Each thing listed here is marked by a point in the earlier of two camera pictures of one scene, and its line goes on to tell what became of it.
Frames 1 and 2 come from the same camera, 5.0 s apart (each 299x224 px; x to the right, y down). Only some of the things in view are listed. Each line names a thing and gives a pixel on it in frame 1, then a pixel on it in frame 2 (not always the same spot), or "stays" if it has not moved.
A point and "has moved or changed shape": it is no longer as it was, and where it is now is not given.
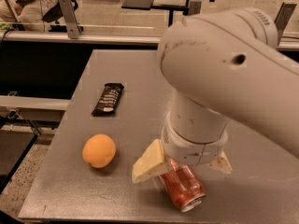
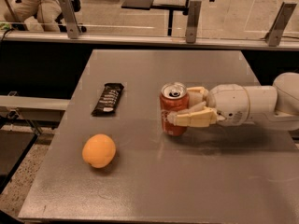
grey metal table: [262, 188] stays
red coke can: [183, 186] has moved or changed shape
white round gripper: [193, 149] to [228, 104]
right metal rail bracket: [283, 18] stays
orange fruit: [99, 150] stays
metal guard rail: [102, 37] stays
